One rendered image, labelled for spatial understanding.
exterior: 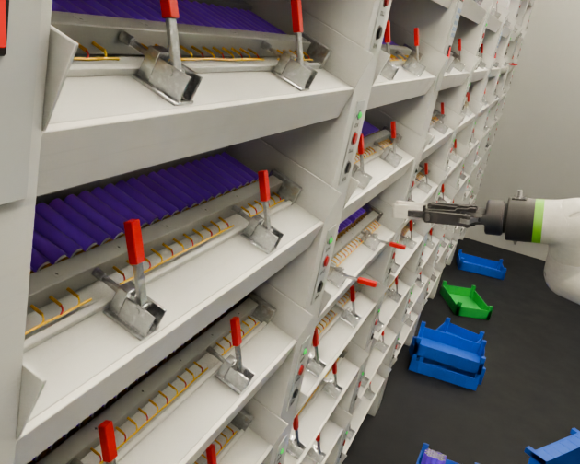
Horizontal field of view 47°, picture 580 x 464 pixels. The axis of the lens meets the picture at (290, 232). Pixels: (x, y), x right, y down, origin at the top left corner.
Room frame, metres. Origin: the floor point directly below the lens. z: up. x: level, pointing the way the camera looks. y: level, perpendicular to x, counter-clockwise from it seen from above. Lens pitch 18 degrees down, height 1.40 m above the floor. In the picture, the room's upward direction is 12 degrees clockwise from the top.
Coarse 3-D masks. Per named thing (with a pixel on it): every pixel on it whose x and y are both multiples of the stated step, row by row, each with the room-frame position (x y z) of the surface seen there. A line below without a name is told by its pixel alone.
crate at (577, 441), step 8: (576, 432) 2.10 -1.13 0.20; (560, 440) 2.02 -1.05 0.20; (568, 440) 2.03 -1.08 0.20; (576, 440) 2.05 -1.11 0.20; (528, 448) 1.93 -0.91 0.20; (544, 448) 1.95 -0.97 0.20; (552, 448) 1.96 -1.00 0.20; (560, 448) 1.97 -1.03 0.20; (568, 448) 1.98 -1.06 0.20; (576, 448) 2.00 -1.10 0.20; (536, 456) 1.91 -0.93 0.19; (544, 456) 1.91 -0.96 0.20; (552, 456) 1.92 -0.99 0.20; (560, 456) 1.93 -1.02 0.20; (568, 456) 1.97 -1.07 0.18; (576, 456) 2.01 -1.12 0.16
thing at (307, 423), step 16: (352, 352) 1.59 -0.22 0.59; (336, 368) 1.42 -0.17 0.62; (352, 368) 1.56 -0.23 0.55; (320, 384) 1.43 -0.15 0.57; (336, 384) 1.42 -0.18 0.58; (320, 400) 1.37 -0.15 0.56; (336, 400) 1.40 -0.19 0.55; (304, 416) 1.28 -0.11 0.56; (320, 416) 1.31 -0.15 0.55; (304, 432) 1.24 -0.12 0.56; (288, 448) 1.16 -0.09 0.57; (304, 448) 1.17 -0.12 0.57
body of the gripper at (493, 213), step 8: (488, 200) 1.40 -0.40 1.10; (496, 200) 1.40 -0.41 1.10; (480, 208) 1.43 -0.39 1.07; (488, 208) 1.38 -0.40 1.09; (496, 208) 1.37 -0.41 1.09; (472, 216) 1.37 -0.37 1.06; (480, 216) 1.37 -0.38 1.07; (488, 216) 1.37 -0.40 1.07; (496, 216) 1.36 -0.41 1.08; (472, 224) 1.37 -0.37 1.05; (480, 224) 1.37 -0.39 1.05; (488, 224) 1.37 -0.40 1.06; (496, 224) 1.36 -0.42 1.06; (488, 232) 1.38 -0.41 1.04; (496, 232) 1.37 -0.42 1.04
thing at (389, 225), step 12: (372, 204) 1.60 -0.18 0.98; (384, 204) 1.59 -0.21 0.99; (384, 216) 1.59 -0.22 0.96; (372, 228) 1.53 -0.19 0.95; (384, 228) 1.57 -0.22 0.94; (396, 228) 1.58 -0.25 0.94; (360, 252) 1.36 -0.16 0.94; (372, 252) 1.39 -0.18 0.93; (348, 264) 1.27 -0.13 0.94; (360, 264) 1.30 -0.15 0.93; (324, 288) 1.12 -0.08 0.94; (336, 288) 1.14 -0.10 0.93; (348, 288) 1.25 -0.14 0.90; (324, 300) 1.00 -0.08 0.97; (336, 300) 1.15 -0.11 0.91; (324, 312) 1.06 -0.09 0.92
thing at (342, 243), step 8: (368, 216) 1.52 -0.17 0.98; (376, 216) 1.55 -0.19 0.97; (360, 224) 1.44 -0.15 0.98; (368, 224) 1.48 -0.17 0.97; (352, 232) 1.37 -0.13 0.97; (360, 232) 1.42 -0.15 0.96; (344, 240) 1.31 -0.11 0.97; (352, 240) 1.37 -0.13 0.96; (336, 248) 1.25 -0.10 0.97; (344, 248) 1.32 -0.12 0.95; (336, 264) 1.22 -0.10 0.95
